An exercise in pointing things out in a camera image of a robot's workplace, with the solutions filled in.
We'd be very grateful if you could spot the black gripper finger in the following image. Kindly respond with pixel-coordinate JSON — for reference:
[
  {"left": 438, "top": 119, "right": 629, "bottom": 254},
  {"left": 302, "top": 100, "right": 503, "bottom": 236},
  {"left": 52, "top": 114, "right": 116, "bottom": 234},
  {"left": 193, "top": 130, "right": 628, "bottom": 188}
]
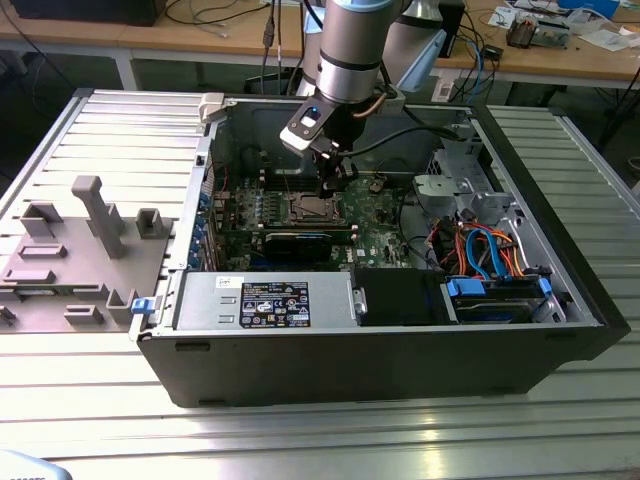
[
  {"left": 313, "top": 151, "right": 335, "bottom": 200},
  {"left": 331, "top": 153, "right": 359, "bottom": 195}
]

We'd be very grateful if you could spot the square silver CPU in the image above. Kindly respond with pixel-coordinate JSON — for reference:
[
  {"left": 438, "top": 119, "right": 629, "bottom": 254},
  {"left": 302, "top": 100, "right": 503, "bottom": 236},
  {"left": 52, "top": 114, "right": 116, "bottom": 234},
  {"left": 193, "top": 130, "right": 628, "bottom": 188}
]
[{"left": 299, "top": 198, "right": 335, "bottom": 218}]

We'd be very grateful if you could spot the black RAM stick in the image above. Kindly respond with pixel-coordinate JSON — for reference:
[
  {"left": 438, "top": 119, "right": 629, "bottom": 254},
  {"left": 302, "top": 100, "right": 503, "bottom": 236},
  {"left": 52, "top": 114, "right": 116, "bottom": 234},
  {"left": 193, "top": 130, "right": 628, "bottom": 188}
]
[{"left": 263, "top": 223, "right": 354, "bottom": 246}]

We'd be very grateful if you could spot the green motherboard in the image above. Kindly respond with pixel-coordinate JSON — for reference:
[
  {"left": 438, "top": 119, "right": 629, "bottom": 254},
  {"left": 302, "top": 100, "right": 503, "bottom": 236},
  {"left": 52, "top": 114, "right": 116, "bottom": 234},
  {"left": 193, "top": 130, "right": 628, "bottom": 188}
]
[{"left": 212, "top": 172, "right": 417, "bottom": 274}]

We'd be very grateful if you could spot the black graphics card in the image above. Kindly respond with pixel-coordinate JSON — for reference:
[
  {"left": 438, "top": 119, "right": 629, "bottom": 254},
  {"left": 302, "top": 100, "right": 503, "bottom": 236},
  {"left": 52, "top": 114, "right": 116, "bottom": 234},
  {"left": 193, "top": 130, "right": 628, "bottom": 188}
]
[{"left": 262, "top": 229, "right": 334, "bottom": 265}]

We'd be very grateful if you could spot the silver metal drive cage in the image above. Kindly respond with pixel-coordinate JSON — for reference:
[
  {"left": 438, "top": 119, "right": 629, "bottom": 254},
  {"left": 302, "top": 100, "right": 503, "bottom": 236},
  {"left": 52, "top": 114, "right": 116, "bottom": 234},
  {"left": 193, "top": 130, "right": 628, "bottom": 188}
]
[{"left": 412, "top": 122, "right": 521, "bottom": 226}]

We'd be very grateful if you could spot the beige case latch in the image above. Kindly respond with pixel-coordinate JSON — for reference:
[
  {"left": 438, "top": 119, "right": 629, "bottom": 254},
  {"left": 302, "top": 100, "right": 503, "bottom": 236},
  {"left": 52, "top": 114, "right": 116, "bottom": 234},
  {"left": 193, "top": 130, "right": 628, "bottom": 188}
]
[{"left": 198, "top": 93, "right": 226, "bottom": 125}]

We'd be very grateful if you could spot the black plastic fan shroud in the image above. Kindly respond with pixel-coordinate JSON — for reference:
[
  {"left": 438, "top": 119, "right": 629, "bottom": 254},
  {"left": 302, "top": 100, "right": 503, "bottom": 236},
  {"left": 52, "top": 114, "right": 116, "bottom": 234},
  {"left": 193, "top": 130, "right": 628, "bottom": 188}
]
[{"left": 352, "top": 268, "right": 451, "bottom": 327}]

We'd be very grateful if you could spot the tall black box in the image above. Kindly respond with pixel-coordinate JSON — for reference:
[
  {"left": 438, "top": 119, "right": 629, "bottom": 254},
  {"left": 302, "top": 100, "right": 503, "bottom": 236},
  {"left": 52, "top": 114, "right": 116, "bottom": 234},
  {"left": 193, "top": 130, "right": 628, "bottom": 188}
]
[{"left": 442, "top": 0, "right": 466, "bottom": 59}]

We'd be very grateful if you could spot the long wooden desk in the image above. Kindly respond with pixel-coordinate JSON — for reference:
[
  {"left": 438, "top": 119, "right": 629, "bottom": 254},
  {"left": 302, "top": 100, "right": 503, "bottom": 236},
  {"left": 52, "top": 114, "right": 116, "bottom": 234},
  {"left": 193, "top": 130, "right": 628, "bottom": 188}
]
[{"left": 0, "top": 0, "right": 640, "bottom": 84}]

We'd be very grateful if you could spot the grey power supply unit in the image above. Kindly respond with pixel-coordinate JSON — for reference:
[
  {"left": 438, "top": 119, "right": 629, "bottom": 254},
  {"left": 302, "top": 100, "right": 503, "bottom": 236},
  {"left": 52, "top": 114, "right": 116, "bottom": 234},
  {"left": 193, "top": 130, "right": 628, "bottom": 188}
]
[{"left": 172, "top": 272, "right": 362, "bottom": 331}]

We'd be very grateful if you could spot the printed white paper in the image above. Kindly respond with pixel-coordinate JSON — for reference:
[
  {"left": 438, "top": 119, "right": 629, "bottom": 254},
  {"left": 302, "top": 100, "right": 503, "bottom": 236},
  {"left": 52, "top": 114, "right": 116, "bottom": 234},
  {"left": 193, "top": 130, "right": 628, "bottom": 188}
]
[{"left": 488, "top": 5, "right": 517, "bottom": 30}]

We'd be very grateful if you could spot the black open PC case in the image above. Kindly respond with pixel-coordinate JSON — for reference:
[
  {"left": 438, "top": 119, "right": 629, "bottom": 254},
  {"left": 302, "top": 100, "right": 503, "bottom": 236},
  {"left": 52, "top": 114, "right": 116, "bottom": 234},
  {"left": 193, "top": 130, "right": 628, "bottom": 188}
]
[{"left": 128, "top": 92, "right": 632, "bottom": 409}]

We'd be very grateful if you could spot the copper finned heat sink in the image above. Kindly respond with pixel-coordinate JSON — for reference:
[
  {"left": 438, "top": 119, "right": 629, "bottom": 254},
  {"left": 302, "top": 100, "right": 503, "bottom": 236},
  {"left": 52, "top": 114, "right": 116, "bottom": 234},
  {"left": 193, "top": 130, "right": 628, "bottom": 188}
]
[{"left": 505, "top": 14, "right": 539, "bottom": 49}]

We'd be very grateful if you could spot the hard disk in blue carrier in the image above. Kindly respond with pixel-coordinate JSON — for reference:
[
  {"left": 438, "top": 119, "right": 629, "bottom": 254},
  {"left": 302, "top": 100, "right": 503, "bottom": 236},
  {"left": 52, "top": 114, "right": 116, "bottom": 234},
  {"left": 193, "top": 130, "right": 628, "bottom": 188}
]
[{"left": 442, "top": 276, "right": 552, "bottom": 325}]

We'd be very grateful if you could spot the grey metal drive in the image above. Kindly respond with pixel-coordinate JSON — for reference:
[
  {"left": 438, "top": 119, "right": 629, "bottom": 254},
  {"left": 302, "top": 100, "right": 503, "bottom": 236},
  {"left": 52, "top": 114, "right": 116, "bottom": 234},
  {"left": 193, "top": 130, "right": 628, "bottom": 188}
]
[{"left": 534, "top": 18, "right": 572, "bottom": 50}]

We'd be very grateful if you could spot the grey plastic parts rack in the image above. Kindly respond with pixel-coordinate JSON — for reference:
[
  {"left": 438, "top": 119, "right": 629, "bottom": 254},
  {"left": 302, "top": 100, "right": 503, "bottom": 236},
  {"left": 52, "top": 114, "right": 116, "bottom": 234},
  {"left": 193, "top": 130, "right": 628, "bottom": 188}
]
[{"left": 0, "top": 174, "right": 177, "bottom": 335}]

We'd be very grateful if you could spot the white paper sheet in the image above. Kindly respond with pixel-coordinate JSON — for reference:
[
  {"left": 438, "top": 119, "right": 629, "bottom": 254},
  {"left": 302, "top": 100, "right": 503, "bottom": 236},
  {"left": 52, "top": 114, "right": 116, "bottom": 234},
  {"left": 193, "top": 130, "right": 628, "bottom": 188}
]
[{"left": 584, "top": 27, "right": 640, "bottom": 52}]

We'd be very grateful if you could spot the blue cardboard box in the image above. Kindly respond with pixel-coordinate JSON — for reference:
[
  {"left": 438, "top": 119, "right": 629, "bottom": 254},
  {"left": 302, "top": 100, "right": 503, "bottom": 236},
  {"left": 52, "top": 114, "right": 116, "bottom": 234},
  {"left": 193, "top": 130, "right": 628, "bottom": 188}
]
[{"left": 557, "top": 0, "right": 621, "bottom": 16}]

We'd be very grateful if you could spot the wide black box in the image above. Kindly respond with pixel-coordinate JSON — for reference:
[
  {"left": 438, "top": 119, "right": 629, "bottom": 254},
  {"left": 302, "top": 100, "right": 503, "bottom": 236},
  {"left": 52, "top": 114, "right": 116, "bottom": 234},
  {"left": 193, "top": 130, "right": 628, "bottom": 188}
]
[{"left": 9, "top": 0, "right": 159, "bottom": 27}]

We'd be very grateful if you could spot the white rounded device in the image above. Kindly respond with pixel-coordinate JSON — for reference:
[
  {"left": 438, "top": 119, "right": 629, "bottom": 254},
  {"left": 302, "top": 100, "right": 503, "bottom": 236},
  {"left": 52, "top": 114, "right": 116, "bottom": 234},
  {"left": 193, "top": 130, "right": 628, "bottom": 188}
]
[{"left": 0, "top": 449, "right": 69, "bottom": 480}]

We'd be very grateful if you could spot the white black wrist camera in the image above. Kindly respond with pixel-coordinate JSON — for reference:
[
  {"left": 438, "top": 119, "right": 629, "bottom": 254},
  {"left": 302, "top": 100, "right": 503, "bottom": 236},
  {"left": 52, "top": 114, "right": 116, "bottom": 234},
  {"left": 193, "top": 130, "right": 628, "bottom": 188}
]
[{"left": 278, "top": 102, "right": 334, "bottom": 154}]

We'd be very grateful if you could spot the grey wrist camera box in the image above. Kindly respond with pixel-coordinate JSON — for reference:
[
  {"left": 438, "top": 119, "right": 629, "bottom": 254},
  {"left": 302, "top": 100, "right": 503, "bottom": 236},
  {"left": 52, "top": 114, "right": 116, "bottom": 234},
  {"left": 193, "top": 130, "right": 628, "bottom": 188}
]
[{"left": 382, "top": 87, "right": 406, "bottom": 115}]

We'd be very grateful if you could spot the thick black camera cable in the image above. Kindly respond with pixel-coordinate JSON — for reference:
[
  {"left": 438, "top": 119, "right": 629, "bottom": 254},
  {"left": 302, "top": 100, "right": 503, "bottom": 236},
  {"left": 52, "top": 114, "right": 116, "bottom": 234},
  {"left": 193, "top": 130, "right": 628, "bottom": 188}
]
[{"left": 329, "top": 124, "right": 464, "bottom": 157}]

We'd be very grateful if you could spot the red wire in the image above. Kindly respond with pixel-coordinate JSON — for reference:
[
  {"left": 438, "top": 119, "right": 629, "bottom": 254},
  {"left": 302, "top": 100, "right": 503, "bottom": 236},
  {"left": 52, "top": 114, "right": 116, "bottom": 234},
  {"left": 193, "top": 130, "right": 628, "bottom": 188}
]
[{"left": 430, "top": 223, "right": 469, "bottom": 272}]

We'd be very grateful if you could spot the blue flat wire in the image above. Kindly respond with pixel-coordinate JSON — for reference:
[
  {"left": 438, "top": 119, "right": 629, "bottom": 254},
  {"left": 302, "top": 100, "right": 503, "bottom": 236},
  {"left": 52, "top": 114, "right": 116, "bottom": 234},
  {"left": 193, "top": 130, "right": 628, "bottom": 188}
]
[{"left": 463, "top": 225, "right": 507, "bottom": 281}]

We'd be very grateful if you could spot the orange wire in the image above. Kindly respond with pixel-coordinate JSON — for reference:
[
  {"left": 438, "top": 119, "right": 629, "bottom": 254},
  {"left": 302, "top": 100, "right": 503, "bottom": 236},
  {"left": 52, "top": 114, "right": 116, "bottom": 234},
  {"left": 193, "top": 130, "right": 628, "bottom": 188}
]
[{"left": 492, "top": 228, "right": 527, "bottom": 280}]

